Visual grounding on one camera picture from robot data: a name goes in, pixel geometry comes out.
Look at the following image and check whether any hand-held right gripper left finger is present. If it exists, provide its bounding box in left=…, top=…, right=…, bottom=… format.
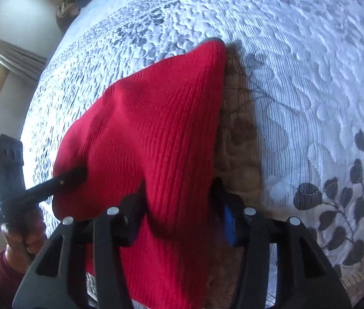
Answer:
left=13, top=179, right=148, bottom=309

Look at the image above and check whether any person's left hand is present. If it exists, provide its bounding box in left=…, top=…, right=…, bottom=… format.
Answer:
left=1, top=207, right=49, bottom=262

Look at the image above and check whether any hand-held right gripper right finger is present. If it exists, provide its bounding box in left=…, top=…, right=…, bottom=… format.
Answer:
left=211, top=179, right=352, bottom=309

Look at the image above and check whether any tan crumpled cloth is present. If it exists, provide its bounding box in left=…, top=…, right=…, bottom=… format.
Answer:
left=56, top=0, right=80, bottom=20

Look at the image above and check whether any red knit sweater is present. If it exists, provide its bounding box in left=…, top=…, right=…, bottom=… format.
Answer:
left=52, top=38, right=250, bottom=309

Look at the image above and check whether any person's left forearm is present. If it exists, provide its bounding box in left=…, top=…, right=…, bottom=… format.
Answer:
left=0, top=249, right=36, bottom=298

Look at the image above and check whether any quilted leaf-print bedspread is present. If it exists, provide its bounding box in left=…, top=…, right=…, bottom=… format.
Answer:
left=21, top=0, right=364, bottom=309

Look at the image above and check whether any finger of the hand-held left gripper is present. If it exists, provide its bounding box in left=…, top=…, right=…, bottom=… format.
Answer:
left=24, top=166, right=88, bottom=204

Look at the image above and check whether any beige curtain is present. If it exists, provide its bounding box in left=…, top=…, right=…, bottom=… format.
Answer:
left=0, top=27, right=48, bottom=82

